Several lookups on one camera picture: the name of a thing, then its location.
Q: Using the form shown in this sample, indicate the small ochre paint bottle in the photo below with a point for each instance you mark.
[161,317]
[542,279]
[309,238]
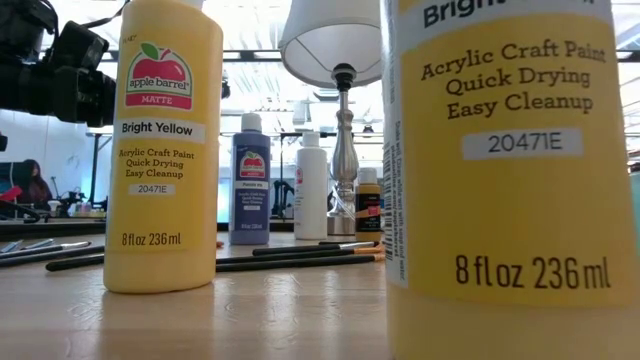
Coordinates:
[368,210]

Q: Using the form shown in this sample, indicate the large yellow paint bottle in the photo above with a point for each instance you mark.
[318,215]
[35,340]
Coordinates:
[162,200]
[510,200]

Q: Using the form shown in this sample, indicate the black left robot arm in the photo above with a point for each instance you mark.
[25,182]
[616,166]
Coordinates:
[20,85]

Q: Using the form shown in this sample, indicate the large blue-violet paint bottle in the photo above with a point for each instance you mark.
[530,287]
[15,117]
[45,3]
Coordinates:
[250,190]

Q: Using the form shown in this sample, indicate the large white paint bottle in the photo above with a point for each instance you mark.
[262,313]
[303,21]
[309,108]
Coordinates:
[311,190]

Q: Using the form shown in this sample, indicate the person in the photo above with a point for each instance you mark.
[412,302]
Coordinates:
[34,190]

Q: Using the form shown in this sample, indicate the black horizontal rig beam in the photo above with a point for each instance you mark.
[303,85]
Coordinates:
[250,55]

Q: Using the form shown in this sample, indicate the black equipment stand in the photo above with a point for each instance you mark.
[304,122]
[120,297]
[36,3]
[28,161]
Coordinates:
[282,197]

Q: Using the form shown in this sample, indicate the silver table lamp white shade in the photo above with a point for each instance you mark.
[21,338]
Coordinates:
[345,150]

